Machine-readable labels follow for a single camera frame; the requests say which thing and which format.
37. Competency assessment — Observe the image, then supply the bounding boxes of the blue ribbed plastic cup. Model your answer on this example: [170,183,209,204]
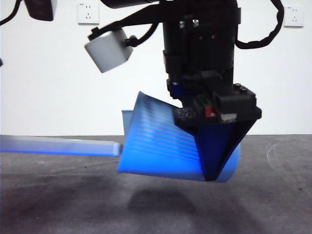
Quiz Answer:
[121,109,134,137]
[117,91,242,183]

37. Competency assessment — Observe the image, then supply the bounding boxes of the grey-handled sponge cup brush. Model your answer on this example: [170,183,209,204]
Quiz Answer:
[0,135,124,156]

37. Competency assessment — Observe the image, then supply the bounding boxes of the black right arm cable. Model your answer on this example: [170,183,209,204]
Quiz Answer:
[235,0,286,49]

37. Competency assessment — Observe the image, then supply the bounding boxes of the white wall socket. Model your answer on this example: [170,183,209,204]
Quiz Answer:
[78,2,100,26]
[283,5,305,28]

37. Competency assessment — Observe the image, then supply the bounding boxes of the black right camera cable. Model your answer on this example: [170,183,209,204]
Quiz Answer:
[87,7,164,48]

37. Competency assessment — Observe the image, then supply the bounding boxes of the black camera cable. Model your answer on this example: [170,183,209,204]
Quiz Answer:
[87,7,164,48]
[0,0,26,26]

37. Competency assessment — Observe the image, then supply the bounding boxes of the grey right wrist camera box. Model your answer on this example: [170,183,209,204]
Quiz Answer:
[84,27,134,74]

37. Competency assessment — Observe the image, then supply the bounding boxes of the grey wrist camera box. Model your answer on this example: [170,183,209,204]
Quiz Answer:
[84,27,134,74]
[23,0,59,22]

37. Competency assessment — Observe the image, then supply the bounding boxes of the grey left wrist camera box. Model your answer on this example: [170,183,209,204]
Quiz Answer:
[23,0,59,22]

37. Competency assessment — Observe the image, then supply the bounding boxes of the black left camera cable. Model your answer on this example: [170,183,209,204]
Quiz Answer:
[0,0,26,26]

